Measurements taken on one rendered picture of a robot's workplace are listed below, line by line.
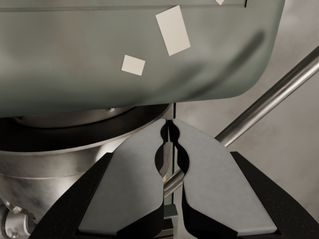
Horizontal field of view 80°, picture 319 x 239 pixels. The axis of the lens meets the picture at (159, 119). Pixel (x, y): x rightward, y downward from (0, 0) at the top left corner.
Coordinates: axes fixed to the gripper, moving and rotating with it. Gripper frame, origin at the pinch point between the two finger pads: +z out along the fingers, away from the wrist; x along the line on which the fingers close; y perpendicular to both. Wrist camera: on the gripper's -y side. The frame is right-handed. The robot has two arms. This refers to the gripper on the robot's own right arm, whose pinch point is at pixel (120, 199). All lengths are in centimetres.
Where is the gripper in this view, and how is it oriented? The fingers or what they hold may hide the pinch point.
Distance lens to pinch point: 52.1
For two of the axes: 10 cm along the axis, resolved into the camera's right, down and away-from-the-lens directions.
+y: 0.1, 8.7, 4.9
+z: 9.9, -0.9, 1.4
